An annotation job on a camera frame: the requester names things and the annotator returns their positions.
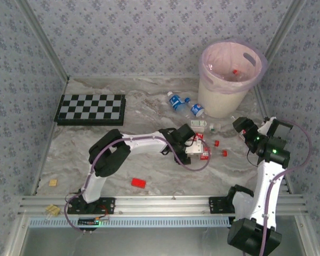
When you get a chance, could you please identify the Coca-Cola bottle red cap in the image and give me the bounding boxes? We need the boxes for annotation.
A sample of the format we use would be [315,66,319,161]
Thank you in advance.
[195,132,221,148]
[199,146,229,161]

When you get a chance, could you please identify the white plastic waste bin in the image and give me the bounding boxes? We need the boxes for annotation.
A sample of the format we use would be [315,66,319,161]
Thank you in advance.
[197,39,269,119]

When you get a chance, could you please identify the pink plastic bin liner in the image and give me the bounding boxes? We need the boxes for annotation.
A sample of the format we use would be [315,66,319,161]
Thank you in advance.
[198,39,269,93]

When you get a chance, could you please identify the clear bottle green-banded cap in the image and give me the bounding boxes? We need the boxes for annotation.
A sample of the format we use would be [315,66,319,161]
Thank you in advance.
[207,122,222,133]

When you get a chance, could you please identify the blue-label bottle white cap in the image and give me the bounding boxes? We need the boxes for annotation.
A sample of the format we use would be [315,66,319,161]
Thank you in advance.
[167,91,188,114]

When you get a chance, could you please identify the small Pepsi bottle blue cap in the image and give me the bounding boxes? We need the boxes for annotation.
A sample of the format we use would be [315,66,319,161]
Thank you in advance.
[184,97,206,118]

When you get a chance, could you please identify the red-capped bottle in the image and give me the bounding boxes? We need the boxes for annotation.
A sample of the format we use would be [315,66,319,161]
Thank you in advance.
[222,68,250,82]

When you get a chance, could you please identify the red plastic block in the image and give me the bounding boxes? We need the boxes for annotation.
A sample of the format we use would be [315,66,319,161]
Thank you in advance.
[131,178,147,189]

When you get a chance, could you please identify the black and grey chessboard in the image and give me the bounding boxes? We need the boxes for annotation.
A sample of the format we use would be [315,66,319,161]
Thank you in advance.
[54,93,127,127]

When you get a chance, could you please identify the tan wooden pieces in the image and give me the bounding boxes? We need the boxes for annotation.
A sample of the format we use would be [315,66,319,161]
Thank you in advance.
[44,204,61,217]

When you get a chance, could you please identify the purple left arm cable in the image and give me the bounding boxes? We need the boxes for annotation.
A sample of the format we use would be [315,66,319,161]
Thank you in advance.
[79,134,212,199]

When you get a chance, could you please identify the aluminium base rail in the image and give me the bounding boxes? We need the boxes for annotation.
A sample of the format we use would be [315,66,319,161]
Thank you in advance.
[18,195,310,215]

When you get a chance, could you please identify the grey slotted cable duct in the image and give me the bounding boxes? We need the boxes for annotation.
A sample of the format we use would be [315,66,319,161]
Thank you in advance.
[28,215,231,228]

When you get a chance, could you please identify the aluminium frame post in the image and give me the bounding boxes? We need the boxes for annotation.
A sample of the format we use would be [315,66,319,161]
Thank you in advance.
[263,0,309,58]
[15,0,70,81]

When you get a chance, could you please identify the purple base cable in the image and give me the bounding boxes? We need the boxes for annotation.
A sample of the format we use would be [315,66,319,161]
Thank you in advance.
[62,196,86,235]

